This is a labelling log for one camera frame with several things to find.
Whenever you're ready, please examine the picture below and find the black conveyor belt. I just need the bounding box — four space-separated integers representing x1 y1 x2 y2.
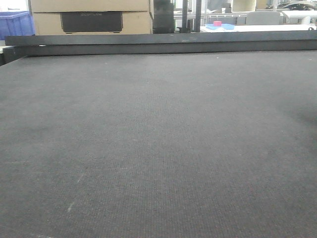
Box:
0 51 317 238

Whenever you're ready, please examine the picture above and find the lower cardboard box black print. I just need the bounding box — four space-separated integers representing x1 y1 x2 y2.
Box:
33 11 153 36

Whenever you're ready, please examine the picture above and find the upper cardboard box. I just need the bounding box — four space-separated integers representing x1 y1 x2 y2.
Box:
29 0 154 12

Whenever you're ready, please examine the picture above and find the black wrapped pillar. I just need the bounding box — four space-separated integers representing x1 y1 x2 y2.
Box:
153 0 175 34

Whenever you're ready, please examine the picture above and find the blue tray on table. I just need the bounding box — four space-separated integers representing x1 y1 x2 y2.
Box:
205 23 235 30

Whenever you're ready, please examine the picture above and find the red tape roll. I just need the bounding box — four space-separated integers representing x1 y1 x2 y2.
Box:
213 21 222 27

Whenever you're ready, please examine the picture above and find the white background table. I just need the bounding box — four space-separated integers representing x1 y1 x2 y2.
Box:
200 24 317 33

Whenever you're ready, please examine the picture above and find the blue crate far left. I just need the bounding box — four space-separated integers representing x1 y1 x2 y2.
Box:
0 11 35 41

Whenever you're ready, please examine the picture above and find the black metal post right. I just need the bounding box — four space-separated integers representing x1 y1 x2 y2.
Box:
194 0 202 33

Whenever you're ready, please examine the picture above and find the black metal post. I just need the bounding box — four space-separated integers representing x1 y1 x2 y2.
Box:
194 0 202 33
181 0 188 33

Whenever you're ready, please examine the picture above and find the black metal post left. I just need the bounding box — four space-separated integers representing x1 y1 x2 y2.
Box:
181 0 188 33

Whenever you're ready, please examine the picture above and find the black conveyor side rail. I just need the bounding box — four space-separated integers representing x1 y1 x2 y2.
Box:
0 30 317 78

